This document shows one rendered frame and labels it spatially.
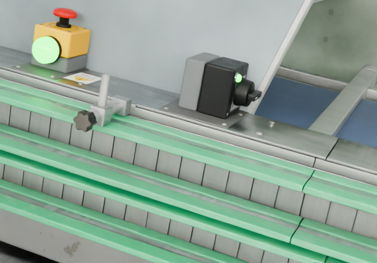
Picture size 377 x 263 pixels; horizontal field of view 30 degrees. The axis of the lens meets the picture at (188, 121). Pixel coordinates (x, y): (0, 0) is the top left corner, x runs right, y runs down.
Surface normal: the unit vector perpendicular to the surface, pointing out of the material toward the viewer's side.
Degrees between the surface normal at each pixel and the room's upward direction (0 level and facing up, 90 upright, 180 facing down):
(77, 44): 90
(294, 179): 90
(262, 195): 0
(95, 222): 90
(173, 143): 90
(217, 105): 0
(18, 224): 0
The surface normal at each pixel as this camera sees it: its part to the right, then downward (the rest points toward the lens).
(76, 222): 0.18, -0.94
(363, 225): -0.36, 0.21
